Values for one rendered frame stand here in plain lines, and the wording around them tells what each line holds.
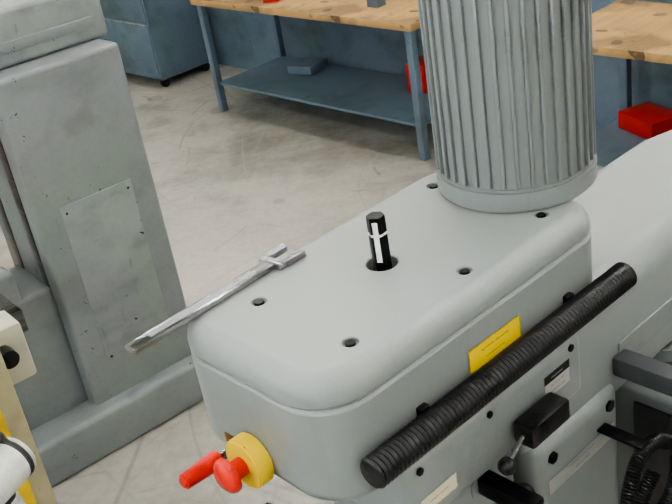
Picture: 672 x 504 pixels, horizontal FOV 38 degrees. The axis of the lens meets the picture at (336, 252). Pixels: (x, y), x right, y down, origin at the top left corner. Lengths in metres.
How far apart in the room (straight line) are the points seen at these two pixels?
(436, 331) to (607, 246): 0.43
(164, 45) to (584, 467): 7.37
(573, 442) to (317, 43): 6.63
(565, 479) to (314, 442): 0.47
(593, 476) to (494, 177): 0.47
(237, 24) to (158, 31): 0.66
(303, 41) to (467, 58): 6.81
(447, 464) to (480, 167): 0.35
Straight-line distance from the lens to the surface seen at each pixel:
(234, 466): 1.06
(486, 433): 1.16
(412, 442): 0.99
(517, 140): 1.16
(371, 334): 0.99
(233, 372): 1.02
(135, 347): 1.05
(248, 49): 8.52
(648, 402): 1.51
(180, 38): 8.57
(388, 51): 7.24
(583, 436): 1.36
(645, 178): 1.57
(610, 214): 1.46
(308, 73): 7.39
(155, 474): 3.99
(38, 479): 3.13
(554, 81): 1.14
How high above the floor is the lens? 2.43
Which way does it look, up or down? 28 degrees down
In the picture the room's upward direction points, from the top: 10 degrees counter-clockwise
